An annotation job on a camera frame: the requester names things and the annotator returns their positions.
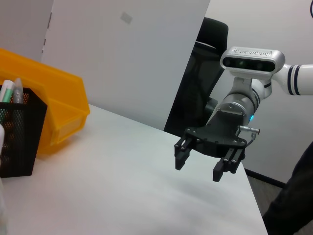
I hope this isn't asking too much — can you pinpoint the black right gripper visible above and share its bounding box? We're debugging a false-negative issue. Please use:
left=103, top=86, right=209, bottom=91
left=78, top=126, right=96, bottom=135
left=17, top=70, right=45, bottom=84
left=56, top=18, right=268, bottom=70
left=174, top=111, right=247, bottom=182

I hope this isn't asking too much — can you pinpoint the grey marker pen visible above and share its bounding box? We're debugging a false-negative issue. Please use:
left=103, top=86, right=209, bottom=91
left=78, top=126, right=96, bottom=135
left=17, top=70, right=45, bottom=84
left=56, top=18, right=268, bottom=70
left=12, top=78, right=24, bottom=105

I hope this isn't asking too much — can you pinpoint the mint green pen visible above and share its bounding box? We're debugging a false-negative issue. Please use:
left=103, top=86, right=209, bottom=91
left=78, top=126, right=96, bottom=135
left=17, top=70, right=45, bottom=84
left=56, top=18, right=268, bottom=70
left=0, top=80, right=16, bottom=103

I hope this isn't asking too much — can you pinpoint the black mesh pen holder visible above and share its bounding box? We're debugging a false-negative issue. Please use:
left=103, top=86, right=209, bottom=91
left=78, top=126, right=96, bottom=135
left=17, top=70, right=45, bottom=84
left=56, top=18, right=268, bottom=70
left=0, top=84, right=48, bottom=179

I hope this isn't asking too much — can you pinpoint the person in dark clothing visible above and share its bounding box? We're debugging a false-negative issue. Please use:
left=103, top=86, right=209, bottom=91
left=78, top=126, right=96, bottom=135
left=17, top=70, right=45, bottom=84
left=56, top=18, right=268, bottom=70
left=262, top=141, right=313, bottom=235

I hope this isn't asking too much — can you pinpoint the yellow plastic storage bin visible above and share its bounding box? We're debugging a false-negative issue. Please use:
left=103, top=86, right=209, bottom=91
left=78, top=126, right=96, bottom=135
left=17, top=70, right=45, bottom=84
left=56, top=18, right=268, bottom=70
left=0, top=48, right=90, bottom=155

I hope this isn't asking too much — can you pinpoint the right gripper cable with plug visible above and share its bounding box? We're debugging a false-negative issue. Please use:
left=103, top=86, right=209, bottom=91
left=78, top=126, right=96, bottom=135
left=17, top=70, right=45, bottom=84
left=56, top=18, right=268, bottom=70
left=238, top=124, right=260, bottom=149

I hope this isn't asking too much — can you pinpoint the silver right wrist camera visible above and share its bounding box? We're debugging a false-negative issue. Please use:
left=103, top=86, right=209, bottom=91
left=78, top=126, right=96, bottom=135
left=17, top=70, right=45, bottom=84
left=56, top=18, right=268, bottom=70
left=219, top=46, right=286, bottom=80

